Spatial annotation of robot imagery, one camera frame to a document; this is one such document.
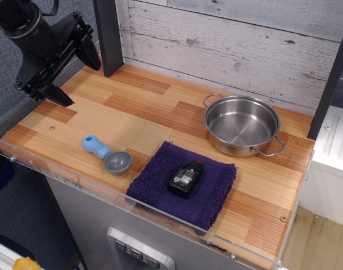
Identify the dark grey right post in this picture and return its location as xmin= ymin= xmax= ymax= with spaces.
xmin=307 ymin=38 xmax=343 ymax=140

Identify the silver dispenser button panel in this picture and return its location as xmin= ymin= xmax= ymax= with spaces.
xmin=106 ymin=226 xmax=176 ymax=269

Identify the dark grey left post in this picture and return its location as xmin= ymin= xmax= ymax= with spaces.
xmin=93 ymin=0 xmax=124 ymax=77

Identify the small black bottle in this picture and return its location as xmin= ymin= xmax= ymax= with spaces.
xmin=168 ymin=160 xmax=203 ymax=199

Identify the blue grey toy scoop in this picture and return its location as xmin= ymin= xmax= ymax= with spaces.
xmin=82 ymin=135 xmax=133 ymax=175

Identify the purple towel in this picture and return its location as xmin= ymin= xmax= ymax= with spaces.
xmin=126 ymin=141 xmax=237 ymax=230

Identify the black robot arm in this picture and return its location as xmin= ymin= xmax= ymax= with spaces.
xmin=0 ymin=1 xmax=101 ymax=107

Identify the dark grey post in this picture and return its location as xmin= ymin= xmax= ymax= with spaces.
xmin=93 ymin=0 xmax=124 ymax=77
xmin=307 ymin=38 xmax=343 ymax=140

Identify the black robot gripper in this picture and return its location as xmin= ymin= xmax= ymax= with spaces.
xmin=14 ymin=11 xmax=101 ymax=107

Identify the stainless steel pan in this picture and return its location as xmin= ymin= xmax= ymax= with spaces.
xmin=203 ymin=93 xmax=285 ymax=158

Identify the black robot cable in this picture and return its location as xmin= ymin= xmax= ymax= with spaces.
xmin=40 ymin=0 xmax=60 ymax=17

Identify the white aluminium side unit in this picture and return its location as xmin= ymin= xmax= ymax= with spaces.
xmin=299 ymin=106 xmax=343 ymax=225

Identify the clear acrylic guard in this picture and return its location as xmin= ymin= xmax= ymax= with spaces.
xmin=0 ymin=39 xmax=315 ymax=270

